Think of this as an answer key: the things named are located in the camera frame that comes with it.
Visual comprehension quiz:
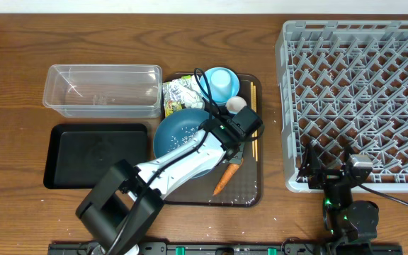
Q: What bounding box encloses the black rectangular tray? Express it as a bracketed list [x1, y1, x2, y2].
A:
[43, 123, 149, 189]

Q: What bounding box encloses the light blue bowl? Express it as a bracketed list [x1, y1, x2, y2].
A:
[205, 67, 240, 106]

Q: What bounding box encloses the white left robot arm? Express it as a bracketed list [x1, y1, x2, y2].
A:
[76, 119, 252, 254]

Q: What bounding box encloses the light blue cup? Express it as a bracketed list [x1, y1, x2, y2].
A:
[210, 69, 232, 102]

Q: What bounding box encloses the white cup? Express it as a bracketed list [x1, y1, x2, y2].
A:
[225, 96, 247, 115]

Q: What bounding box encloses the grey dishwasher rack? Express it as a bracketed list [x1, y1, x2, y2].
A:
[275, 21, 408, 193]

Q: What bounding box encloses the orange carrot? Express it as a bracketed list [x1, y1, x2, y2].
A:
[213, 159, 244, 196]

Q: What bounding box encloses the wooden chopstick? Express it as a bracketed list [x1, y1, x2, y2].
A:
[251, 83, 259, 162]
[250, 81, 257, 160]

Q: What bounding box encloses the foil snack wrapper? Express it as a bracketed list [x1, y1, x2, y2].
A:
[162, 75, 203, 118]

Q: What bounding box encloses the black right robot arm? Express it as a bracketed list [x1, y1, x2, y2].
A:
[298, 144, 379, 254]

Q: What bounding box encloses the white tissue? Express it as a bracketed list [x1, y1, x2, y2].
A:
[182, 87, 205, 109]

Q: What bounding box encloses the brown serving tray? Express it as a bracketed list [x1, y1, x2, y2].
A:
[156, 72, 264, 208]

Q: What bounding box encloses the white rice pile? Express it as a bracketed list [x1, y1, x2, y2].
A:
[167, 127, 198, 152]

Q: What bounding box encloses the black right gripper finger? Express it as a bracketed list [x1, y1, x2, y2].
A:
[341, 144, 355, 170]
[298, 143, 322, 181]

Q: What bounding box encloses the clear plastic bin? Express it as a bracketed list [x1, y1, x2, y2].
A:
[42, 64, 162, 118]

